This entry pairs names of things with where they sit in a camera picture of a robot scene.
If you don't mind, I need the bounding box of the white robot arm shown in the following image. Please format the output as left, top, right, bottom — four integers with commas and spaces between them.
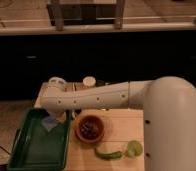
40, 76, 196, 171

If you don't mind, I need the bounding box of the green plastic tray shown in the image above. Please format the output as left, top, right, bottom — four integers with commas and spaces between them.
7, 108, 71, 171

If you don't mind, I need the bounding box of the orange bowl with dark contents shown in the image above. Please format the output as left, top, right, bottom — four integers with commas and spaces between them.
75, 115, 104, 144

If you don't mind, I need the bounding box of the green chili pepper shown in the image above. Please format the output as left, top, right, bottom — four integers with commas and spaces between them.
94, 148, 123, 160

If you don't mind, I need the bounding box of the green lime fruit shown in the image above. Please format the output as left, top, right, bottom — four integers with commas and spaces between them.
125, 140, 143, 158

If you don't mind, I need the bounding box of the wooden chair frame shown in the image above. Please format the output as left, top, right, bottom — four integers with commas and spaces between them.
46, 0, 125, 31

